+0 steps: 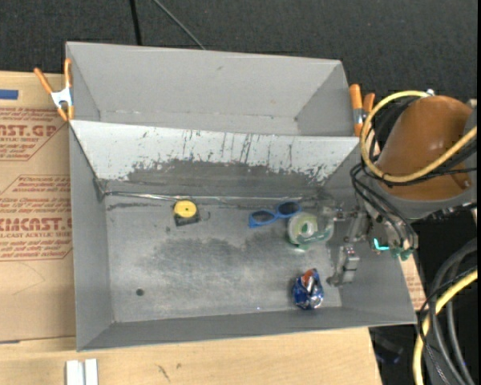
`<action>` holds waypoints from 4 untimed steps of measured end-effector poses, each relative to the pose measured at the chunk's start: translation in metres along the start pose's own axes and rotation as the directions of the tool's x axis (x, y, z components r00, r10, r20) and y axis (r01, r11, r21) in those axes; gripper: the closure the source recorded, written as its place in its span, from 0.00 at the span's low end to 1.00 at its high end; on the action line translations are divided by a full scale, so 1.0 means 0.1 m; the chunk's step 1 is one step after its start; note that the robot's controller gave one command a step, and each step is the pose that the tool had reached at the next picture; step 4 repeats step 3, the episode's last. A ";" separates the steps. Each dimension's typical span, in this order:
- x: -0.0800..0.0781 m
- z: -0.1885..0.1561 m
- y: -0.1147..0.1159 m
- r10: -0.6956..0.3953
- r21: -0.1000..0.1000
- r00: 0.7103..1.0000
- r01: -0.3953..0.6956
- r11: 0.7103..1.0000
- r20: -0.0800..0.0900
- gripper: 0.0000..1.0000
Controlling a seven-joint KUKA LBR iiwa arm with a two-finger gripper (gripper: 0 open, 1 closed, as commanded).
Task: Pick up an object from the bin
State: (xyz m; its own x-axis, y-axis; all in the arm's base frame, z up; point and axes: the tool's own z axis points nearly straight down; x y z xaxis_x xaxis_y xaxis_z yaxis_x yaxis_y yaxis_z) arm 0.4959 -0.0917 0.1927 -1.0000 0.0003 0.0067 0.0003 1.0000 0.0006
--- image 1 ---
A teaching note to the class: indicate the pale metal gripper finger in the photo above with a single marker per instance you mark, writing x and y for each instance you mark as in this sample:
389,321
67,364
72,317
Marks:
338,214
348,261

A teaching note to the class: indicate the clear tape roll dispenser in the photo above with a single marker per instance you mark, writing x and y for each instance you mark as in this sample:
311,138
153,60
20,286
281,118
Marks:
304,229

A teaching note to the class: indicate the crushed blue drink can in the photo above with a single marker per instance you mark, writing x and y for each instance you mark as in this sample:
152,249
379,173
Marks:
306,293

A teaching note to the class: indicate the blue sunglasses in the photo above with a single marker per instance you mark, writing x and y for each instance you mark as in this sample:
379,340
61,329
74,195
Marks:
278,211

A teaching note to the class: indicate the grey metal bin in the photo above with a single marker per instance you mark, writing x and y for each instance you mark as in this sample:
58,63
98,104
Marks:
208,263

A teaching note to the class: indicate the yellow and black tape measure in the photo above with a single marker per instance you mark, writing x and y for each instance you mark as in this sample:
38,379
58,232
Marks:
184,211

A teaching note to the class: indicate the brown cardboard board, red print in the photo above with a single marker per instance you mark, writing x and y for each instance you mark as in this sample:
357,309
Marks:
28,279

